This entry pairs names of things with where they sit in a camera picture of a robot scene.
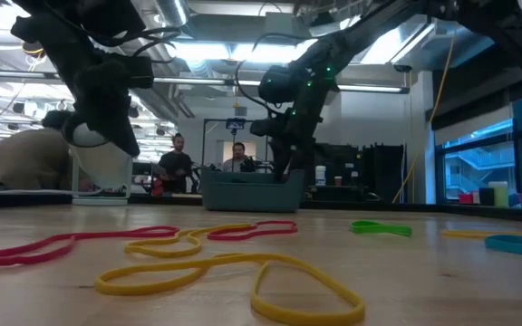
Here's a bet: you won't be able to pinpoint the white cylindrical desk lamp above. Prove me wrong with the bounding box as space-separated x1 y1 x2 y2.
63 111 134 206

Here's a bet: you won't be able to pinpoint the long thin yellow rubber band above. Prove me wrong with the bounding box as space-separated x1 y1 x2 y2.
123 222 254 260

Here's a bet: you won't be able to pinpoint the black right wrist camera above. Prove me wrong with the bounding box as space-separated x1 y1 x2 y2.
257 64 299 105

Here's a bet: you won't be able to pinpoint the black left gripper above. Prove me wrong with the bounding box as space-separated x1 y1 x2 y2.
73 58 140 158

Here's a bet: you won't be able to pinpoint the blue-grey plastic bin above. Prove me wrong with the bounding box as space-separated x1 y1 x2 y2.
199 167 306 214

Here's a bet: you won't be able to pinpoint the black box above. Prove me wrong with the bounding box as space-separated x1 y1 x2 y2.
478 187 496 207

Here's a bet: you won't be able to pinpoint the black camera rig frame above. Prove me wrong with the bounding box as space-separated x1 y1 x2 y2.
201 117 270 173

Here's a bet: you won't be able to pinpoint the yellow-green container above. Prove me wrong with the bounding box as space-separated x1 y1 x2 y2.
488 181 509 209

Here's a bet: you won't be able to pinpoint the person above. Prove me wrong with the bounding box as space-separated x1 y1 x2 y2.
0 110 77 191
221 141 251 174
156 132 195 195

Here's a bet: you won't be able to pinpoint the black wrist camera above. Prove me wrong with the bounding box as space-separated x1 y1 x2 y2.
123 53 156 91
257 64 299 105

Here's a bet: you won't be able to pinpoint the wide blue rubber band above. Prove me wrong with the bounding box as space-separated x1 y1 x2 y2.
484 234 522 260

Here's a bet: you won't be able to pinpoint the yellow hanging cable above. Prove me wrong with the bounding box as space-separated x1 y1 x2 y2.
391 34 457 205

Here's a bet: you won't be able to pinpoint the black cabinets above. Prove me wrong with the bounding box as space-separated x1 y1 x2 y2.
300 142 408 203

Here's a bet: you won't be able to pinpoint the black aluminium table frame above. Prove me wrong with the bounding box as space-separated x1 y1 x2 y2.
0 192 522 224

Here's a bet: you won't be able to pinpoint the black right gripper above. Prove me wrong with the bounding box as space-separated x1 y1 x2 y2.
249 67 331 180

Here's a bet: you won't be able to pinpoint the wide green rubber band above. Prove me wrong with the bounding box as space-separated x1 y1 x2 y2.
350 219 414 238

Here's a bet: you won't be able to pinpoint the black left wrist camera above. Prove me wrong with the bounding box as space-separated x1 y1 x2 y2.
123 53 156 91

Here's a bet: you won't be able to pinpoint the large thin red rubber band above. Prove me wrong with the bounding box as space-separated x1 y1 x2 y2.
206 219 299 242

